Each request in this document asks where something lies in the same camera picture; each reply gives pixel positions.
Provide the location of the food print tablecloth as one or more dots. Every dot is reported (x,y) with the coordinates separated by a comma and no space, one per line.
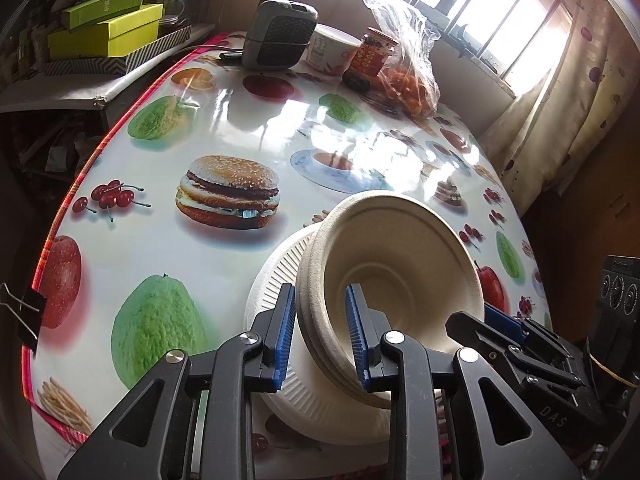
(150,230)

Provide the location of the barred window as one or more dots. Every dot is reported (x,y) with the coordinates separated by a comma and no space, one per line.
(470,15)

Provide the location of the white board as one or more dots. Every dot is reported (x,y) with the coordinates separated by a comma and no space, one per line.
(65,87)

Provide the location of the small black remote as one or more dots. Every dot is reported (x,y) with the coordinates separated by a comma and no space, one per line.
(231,56)

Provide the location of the white plastic tub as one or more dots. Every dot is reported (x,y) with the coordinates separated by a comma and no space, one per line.
(330,50)

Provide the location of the grey space heater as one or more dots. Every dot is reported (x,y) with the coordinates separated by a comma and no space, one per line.
(280,30)

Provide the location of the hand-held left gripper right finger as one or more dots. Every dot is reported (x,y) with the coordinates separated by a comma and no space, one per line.
(357,340)

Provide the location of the large green box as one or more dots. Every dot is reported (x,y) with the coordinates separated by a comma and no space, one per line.
(105,32)

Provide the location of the plastic bag of oranges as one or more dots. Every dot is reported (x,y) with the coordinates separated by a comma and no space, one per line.
(410,75)

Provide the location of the red label glass jar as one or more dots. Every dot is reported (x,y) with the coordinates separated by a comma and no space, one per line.
(370,60)

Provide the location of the black appliance with dials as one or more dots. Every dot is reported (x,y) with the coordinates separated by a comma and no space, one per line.
(617,305)

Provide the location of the wooden cabinet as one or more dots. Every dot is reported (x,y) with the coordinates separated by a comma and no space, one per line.
(590,185)

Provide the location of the patterned beige curtain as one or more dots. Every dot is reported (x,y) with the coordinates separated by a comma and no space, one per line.
(565,110)

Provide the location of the glass cup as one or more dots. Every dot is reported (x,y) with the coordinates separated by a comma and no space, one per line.
(172,12)

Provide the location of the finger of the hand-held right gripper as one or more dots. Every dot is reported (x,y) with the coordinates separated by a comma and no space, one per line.
(505,319)
(480,335)

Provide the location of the striped flat box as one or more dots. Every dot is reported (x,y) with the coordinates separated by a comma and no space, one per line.
(125,55)

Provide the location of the small green box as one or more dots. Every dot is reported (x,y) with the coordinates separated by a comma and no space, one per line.
(102,7)

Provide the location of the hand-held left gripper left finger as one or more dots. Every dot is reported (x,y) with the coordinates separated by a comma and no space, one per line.
(282,340)

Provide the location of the large white paper plate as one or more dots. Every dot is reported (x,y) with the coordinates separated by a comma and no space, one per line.
(280,270)

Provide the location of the black binder clip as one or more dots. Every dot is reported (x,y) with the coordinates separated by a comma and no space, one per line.
(22,310)

